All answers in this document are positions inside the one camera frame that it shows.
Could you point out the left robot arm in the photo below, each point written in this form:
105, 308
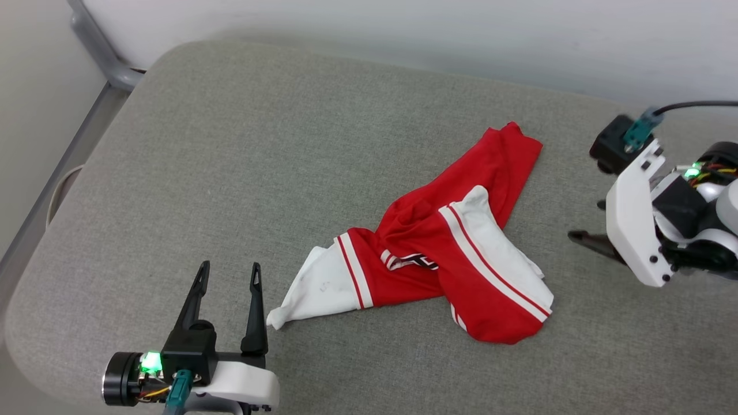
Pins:
118, 379

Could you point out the grey fabric sofa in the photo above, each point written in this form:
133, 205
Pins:
230, 173

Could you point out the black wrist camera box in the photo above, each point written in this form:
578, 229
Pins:
187, 349
611, 147

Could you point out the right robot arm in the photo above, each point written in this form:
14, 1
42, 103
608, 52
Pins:
683, 207

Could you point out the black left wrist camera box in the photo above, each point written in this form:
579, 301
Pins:
187, 349

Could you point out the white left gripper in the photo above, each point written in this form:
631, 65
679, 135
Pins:
242, 383

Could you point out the red white sports shirt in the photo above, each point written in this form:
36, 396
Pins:
415, 230

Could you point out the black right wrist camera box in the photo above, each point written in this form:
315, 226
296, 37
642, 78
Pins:
611, 147

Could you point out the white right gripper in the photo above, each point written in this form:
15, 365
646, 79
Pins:
631, 225

